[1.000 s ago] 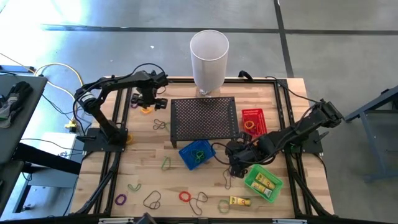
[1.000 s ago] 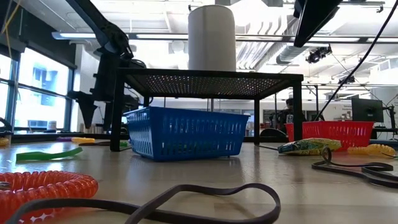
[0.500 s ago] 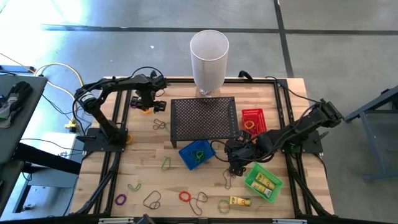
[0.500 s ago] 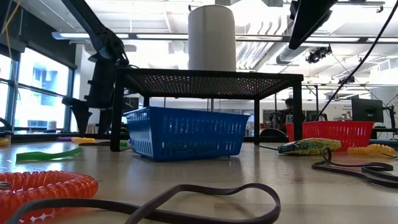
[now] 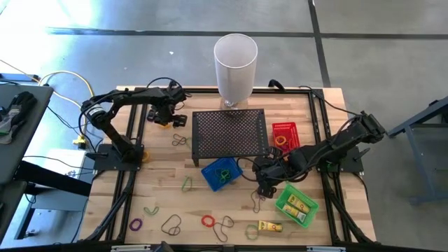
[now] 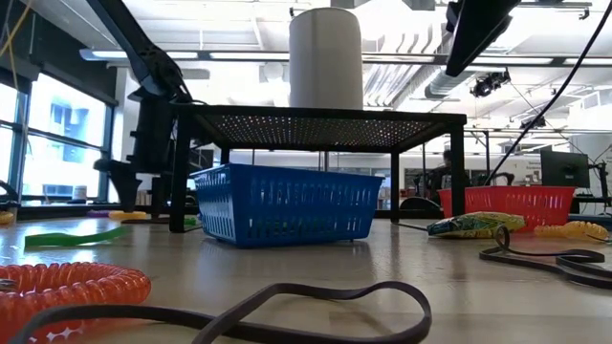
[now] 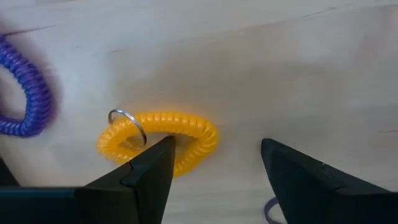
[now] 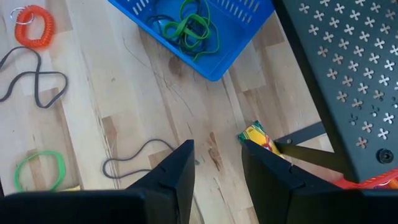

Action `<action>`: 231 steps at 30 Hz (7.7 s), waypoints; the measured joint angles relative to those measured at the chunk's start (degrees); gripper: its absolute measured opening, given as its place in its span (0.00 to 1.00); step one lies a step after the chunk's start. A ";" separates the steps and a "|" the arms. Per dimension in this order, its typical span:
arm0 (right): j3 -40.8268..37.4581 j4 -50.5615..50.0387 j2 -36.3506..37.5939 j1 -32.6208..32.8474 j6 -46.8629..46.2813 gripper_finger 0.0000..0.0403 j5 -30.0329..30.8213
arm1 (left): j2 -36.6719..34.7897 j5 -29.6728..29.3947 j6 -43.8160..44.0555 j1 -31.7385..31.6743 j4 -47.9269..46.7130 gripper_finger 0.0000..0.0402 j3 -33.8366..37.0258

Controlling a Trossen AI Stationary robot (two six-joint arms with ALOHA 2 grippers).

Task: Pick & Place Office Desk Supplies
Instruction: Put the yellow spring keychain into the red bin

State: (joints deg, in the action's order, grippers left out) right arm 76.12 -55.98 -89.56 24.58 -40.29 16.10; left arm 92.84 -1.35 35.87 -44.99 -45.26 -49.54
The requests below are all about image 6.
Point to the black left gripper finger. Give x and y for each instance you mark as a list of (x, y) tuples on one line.
[(122, 181), (160, 196)]

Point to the yellow spiral coil band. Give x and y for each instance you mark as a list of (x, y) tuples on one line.
[(6, 218), (569, 230), (128, 216)]

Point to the black office chair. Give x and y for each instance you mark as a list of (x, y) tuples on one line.
[(421, 206)]

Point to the blue plastic basket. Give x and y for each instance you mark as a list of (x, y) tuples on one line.
[(287, 205)]

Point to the person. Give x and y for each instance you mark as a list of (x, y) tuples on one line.
[(444, 177)]

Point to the black aluminium table frame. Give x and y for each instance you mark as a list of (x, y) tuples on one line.
[(72, 208)]

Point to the small black ceiling spotlight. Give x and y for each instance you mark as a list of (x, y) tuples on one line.
[(533, 123)]

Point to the white translucent cylinder container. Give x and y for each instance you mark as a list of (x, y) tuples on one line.
[(325, 62)]

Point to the large dark-framed window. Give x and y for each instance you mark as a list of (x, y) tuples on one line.
[(62, 157)]

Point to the black rubber band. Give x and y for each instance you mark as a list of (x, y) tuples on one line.
[(578, 261), (110, 311)]

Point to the red plastic basket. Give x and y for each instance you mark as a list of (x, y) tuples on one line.
[(516, 205)]

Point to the black computer monitor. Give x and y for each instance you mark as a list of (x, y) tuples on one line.
[(564, 169)]

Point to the black perforated metal riser stand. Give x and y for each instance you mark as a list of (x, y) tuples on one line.
[(315, 115)]

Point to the green yellow snack packet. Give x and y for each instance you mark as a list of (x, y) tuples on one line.
[(473, 224)]

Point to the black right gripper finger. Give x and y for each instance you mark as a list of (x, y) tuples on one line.
[(478, 24)]

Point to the orange spiral coil band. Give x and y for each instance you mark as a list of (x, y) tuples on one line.
[(95, 286)]

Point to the purple spiral coil band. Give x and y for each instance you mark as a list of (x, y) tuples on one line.
[(98, 214)]

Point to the long ceiling light bar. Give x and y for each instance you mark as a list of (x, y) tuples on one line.
[(239, 55)]

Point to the black metal rack frame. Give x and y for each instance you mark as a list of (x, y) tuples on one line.
[(487, 157)]

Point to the green rubber band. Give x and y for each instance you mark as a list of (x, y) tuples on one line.
[(72, 239)]

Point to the black ceiling spotlight cluster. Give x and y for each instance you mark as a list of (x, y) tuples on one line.
[(485, 86)]

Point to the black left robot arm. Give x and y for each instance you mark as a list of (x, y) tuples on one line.
[(143, 52)]

